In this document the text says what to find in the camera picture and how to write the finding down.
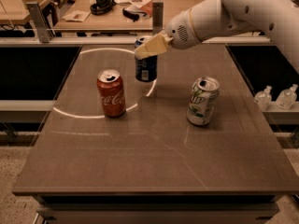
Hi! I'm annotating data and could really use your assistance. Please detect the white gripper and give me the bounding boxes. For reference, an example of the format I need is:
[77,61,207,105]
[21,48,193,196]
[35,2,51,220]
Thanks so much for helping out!
[135,9,201,59]

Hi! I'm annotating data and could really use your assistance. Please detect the blue pepsi can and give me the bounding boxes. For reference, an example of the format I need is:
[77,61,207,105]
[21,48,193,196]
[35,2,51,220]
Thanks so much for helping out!
[134,35,158,83]

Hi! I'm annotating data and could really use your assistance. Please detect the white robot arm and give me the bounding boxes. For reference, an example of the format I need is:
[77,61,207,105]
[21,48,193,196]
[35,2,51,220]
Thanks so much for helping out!
[135,0,299,68]

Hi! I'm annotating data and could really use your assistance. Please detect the red coca-cola can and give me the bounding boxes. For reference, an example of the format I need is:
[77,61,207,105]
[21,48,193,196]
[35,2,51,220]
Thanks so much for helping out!
[97,69,126,118]

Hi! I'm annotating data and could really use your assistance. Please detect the white green 7up can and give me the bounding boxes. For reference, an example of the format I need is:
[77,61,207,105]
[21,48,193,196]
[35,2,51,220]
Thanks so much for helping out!
[187,77,220,126]

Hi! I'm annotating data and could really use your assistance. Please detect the black sunglasses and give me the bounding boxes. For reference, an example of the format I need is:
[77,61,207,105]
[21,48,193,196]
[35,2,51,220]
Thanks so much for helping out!
[122,8,147,22]

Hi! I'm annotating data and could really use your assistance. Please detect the open magazine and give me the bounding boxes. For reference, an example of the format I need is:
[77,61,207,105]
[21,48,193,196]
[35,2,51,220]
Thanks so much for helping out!
[115,0,153,17]

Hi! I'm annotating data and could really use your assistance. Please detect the wooden background desk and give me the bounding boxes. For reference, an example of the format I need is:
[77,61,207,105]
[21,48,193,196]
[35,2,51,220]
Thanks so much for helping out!
[54,0,205,32]

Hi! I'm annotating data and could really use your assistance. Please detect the black headphones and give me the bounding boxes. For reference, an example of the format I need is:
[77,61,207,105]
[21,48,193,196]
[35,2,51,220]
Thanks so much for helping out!
[90,0,113,16]

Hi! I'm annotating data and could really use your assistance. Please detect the paper sheet on left desk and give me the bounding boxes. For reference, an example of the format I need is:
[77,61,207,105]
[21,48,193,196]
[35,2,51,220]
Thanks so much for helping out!
[63,10,90,22]

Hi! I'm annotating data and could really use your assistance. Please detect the clear sanitizer bottle right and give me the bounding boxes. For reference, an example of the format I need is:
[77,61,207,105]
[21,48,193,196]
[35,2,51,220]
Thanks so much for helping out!
[276,84,298,110]

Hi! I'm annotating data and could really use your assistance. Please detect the metal post centre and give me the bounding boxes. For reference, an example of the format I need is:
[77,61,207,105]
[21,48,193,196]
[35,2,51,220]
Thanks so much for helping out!
[152,1,164,35]

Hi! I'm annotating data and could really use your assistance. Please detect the metal post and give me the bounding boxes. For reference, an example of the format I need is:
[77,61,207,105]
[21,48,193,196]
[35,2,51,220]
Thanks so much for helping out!
[26,2,52,43]
[152,1,164,35]

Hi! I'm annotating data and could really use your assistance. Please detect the metal post left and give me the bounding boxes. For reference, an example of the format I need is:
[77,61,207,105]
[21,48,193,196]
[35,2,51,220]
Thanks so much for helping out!
[26,2,52,43]

